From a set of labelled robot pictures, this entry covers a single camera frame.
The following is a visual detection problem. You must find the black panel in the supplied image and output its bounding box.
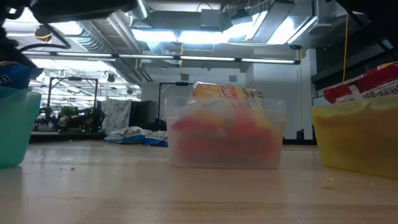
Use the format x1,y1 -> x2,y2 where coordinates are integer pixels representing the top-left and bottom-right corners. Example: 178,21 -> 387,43
130,100 -> 159,125

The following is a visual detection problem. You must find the green potted plant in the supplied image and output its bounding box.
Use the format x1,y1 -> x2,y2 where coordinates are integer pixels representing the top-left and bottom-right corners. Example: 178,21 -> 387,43
60,105 -> 78,118

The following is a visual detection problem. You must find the orange chicken ramen packet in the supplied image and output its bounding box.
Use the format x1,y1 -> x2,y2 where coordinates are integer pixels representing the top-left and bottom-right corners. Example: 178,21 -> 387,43
172,108 -> 276,164
191,82 -> 265,108

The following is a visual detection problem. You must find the white patterned cloth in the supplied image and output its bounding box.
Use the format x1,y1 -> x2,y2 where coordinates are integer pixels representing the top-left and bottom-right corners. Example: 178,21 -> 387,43
99,98 -> 133,134

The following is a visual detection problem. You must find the yellow hanging cable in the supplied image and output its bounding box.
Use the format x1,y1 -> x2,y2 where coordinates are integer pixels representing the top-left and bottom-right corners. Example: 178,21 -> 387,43
341,14 -> 350,82

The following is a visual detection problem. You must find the silver round ceiling duct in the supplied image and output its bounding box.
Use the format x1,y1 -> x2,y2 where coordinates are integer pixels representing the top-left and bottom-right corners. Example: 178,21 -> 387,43
130,0 -> 150,20

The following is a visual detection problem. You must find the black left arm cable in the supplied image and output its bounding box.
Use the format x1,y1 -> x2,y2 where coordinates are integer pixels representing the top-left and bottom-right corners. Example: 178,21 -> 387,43
18,23 -> 72,53

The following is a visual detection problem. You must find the long ceiling light tube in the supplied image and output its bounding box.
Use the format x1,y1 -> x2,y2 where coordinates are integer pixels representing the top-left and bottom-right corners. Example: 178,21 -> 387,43
21,50 -> 301,65

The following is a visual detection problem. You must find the blue Maruchan ramen packet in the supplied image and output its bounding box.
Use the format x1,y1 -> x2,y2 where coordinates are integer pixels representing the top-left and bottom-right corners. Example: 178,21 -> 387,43
0,60 -> 44,91

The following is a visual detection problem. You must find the teal plastic bin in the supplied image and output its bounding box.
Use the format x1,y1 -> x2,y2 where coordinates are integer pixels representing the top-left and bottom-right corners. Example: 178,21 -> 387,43
0,86 -> 42,169

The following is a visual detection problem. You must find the clear plastic bin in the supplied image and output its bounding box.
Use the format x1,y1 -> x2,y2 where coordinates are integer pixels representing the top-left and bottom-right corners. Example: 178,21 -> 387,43
164,96 -> 287,170

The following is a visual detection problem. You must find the blue white ramen packet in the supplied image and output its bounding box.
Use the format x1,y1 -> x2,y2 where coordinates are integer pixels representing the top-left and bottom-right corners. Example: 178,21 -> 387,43
104,126 -> 147,144
142,130 -> 169,147

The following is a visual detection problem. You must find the black metal frame stand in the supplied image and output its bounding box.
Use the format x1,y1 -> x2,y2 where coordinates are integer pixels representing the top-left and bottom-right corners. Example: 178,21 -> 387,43
48,77 -> 99,125
158,82 -> 195,121

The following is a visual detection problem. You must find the red ramen packet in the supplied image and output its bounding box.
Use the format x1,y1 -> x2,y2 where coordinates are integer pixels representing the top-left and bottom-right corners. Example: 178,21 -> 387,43
323,61 -> 398,104

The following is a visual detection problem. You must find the yellow plastic bin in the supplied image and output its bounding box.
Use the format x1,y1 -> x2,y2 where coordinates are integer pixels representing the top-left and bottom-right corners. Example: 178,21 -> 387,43
311,95 -> 398,180

